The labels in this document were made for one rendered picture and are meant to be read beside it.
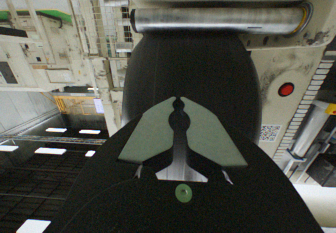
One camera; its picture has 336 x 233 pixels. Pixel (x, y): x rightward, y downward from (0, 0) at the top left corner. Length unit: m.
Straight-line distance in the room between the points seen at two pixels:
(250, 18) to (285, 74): 0.22
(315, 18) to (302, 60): 0.16
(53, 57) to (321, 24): 4.73
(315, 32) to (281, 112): 0.26
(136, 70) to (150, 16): 0.11
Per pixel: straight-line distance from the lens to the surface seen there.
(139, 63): 0.26
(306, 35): 0.37
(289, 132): 0.62
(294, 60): 0.49
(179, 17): 0.29
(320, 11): 0.37
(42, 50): 4.92
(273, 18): 0.35
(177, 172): 0.26
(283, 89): 0.49
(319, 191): 1.16
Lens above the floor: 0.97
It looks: 24 degrees up
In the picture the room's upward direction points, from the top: 180 degrees counter-clockwise
